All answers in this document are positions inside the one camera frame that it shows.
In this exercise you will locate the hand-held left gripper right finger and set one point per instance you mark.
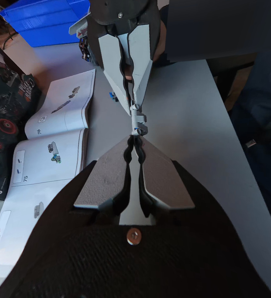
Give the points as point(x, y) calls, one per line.
point(165, 181)

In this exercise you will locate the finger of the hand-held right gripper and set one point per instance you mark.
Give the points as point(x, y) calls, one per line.
point(141, 58)
point(111, 60)

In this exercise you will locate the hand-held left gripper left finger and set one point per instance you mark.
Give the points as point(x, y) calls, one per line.
point(103, 181)

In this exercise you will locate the grey lego beam assembly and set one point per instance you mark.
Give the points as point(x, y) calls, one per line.
point(137, 120)

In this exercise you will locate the partly built lego truck model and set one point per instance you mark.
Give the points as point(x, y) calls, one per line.
point(84, 50)

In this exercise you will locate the small blue lego pin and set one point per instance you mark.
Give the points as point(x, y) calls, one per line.
point(113, 96)

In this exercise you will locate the lego instruction booklet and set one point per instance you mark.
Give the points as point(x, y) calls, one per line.
point(56, 104)

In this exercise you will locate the dark lego set box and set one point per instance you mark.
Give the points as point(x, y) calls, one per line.
point(7, 104)

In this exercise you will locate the person's right hand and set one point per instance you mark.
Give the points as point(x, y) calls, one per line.
point(163, 42)

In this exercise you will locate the blue plastic bin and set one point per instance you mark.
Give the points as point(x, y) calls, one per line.
point(44, 23)

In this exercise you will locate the person's dark-clothed body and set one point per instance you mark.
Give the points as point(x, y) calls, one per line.
point(261, 97)

